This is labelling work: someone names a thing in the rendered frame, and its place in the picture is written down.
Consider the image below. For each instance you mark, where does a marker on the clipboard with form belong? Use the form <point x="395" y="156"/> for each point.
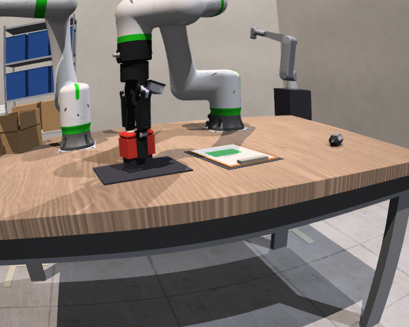
<point x="233" y="156"/>

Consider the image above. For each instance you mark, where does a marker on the brown cardboard box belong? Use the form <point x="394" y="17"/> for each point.
<point x="15" y="138"/>

